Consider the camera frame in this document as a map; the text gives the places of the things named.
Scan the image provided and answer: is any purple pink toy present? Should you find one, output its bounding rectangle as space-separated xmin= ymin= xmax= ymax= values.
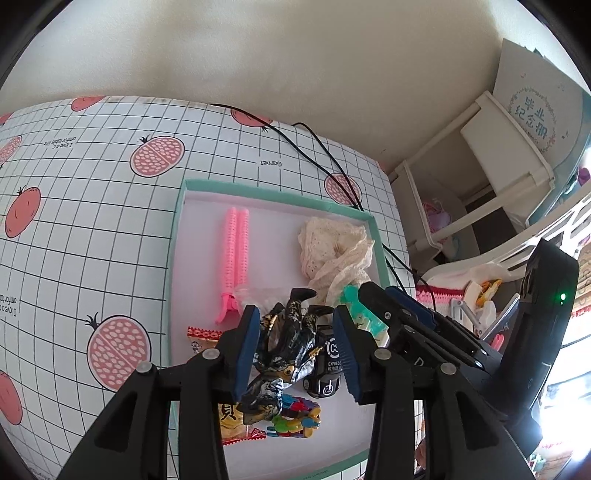
xmin=422 ymin=198 xmax=452 ymax=232

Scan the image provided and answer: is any teal hair clip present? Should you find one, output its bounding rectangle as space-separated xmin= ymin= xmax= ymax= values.
xmin=342 ymin=285 xmax=389 ymax=344

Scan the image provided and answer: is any pink hair clip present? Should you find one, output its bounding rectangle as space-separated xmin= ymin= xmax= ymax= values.
xmin=213 ymin=208 xmax=251 ymax=325

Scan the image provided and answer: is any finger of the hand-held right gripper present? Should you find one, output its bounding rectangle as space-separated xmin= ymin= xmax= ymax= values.
xmin=358 ymin=281 xmax=485 ymax=370
xmin=385 ymin=286 xmax=491 ymax=364

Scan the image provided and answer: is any red pink crochet blanket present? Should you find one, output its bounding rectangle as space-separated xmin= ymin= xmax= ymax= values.
xmin=416 ymin=272 xmax=462 ymax=315

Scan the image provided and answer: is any cream lace scrunchie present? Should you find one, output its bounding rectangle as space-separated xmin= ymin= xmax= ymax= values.
xmin=298 ymin=217 xmax=376 ymax=305

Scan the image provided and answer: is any black toy car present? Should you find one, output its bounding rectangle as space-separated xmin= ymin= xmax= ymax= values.
xmin=302 ymin=325 xmax=345 ymax=398

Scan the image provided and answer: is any black gold toy figure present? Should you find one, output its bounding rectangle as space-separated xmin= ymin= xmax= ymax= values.
xmin=238 ymin=287 xmax=326 ymax=425

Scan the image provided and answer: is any black cable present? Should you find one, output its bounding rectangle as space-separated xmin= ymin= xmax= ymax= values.
xmin=208 ymin=102 xmax=437 ymax=315

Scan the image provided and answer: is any teal shallow cardboard box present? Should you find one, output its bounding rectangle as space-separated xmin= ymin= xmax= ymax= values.
xmin=164 ymin=179 xmax=419 ymax=480

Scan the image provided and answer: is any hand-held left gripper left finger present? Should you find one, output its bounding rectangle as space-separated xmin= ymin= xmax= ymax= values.
xmin=55 ymin=305 xmax=262 ymax=480

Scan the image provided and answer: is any white shelf unit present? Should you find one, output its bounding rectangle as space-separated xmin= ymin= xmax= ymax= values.
xmin=388 ymin=90 xmax=557 ymax=252

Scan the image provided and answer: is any pale grey tool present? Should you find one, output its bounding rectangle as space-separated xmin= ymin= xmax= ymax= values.
xmin=450 ymin=295 xmax=520 ymax=344

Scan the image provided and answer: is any rice cracker snack packet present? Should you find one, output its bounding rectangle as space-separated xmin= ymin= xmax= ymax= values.
xmin=187 ymin=325 xmax=266 ymax=446

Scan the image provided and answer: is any colourful bead toy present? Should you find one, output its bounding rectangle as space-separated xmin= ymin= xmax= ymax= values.
xmin=265 ymin=394 xmax=321 ymax=437

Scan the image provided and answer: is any white plastic chair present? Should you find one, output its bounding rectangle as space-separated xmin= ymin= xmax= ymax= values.
xmin=422 ymin=189 xmax=591 ymax=289

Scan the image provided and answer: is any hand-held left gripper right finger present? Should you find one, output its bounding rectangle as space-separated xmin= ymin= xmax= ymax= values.
xmin=331 ymin=305 xmax=539 ymax=480

